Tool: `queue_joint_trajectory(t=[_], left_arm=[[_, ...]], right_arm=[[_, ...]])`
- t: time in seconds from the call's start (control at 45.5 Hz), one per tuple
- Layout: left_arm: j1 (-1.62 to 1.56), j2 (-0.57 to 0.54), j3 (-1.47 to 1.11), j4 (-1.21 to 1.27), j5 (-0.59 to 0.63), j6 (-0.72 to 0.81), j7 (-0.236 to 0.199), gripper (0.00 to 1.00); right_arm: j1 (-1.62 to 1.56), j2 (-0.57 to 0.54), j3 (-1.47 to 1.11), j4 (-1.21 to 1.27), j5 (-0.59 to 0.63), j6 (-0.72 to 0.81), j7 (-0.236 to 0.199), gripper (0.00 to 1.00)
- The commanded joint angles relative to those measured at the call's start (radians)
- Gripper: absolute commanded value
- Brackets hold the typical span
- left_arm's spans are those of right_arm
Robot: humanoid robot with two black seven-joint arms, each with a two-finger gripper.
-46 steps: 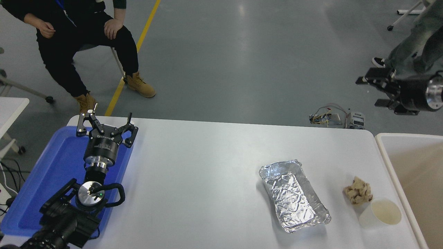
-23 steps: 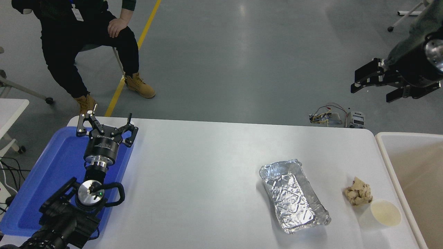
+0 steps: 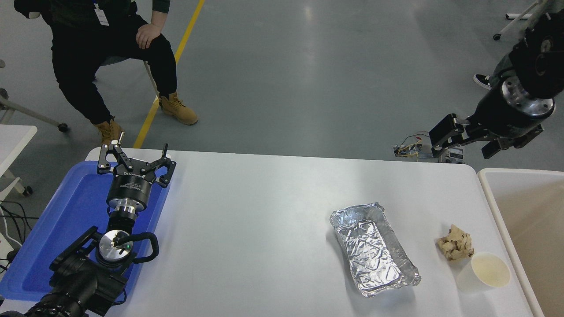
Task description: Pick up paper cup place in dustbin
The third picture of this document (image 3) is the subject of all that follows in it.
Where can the seated person's left forearm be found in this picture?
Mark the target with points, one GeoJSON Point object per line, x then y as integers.
{"type": "Point", "coordinates": [159, 9]}

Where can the seated person's left hand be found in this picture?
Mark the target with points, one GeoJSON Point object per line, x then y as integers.
{"type": "Point", "coordinates": [149, 36]}

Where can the crumpled tan paper ball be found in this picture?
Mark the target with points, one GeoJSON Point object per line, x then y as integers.
{"type": "Point", "coordinates": [456, 243]}

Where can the grey chair base with caster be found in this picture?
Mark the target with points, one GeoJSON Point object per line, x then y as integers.
{"type": "Point", "coordinates": [31, 113]}

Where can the white rolling stand legs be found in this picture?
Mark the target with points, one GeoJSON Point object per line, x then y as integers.
{"type": "Point", "coordinates": [517, 16]}

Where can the blue plastic tray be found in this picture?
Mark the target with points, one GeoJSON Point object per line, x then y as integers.
{"type": "Point", "coordinates": [66, 211]}

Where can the small grey electronic box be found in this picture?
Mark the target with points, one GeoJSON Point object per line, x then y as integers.
{"type": "Point", "coordinates": [454, 155]}

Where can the standing person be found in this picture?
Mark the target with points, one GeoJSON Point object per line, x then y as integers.
{"type": "Point", "coordinates": [482, 81]}

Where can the crinkled foil tray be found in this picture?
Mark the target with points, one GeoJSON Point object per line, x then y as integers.
{"type": "Point", "coordinates": [370, 251]}

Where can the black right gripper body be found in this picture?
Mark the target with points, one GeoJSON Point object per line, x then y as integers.
{"type": "Point", "coordinates": [502, 121]}

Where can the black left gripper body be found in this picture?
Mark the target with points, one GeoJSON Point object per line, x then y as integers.
{"type": "Point", "coordinates": [130, 187]}

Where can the seated person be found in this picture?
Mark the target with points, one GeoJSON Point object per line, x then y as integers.
{"type": "Point", "coordinates": [79, 66]}

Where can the white ID badge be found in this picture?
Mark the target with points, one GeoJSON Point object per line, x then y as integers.
{"type": "Point", "coordinates": [102, 16]}

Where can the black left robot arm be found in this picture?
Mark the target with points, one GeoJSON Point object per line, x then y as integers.
{"type": "Point", "coordinates": [79, 281]}

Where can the large pale bin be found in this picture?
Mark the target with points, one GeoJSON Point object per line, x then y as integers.
{"type": "Point", "coordinates": [528, 207]}

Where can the white paper cup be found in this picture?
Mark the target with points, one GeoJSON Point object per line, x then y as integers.
{"type": "Point", "coordinates": [489, 269]}

